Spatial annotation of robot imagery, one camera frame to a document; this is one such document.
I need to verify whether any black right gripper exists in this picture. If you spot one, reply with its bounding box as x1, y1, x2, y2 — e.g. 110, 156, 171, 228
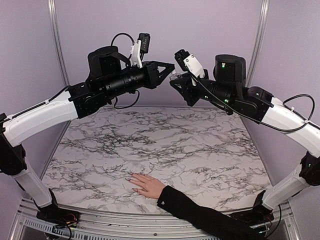
169, 68, 236, 109

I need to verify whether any clear nail polish bottle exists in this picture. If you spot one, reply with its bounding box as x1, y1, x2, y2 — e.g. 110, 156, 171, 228
169, 73, 183, 81

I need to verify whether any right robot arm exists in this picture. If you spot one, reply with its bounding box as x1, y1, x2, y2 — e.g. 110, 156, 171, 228
170, 50, 320, 225

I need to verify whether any black sleeved forearm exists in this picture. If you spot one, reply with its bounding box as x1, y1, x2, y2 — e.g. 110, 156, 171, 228
157, 186, 266, 240

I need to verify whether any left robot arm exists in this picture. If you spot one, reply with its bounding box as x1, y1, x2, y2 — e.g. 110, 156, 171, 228
0, 46, 175, 223

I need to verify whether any person's bare hand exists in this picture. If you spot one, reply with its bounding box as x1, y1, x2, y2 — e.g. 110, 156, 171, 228
125, 173, 166, 199

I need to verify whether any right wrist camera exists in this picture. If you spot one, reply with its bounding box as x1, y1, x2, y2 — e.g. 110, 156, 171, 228
174, 49, 206, 87

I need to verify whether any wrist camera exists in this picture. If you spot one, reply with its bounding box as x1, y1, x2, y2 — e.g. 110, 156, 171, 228
174, 49, 206, 87
130, 33, 151, 69

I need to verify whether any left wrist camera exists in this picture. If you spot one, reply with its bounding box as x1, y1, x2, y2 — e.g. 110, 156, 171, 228
130, 33, 151, 69

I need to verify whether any right aluminium frame post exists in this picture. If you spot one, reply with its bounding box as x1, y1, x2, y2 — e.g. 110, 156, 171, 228
246, 0, 270, 87

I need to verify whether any aluminium frame post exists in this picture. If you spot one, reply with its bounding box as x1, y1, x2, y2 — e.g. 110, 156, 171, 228
47, 0, 70, 86
246, 0, 270, 87

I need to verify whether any left aluminium frame post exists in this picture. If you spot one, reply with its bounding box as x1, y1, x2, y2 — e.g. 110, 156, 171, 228
47, 0, 70, 86

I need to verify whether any front aluminium rail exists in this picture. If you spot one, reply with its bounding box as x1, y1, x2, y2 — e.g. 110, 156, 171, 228
9, 203, 296, 240

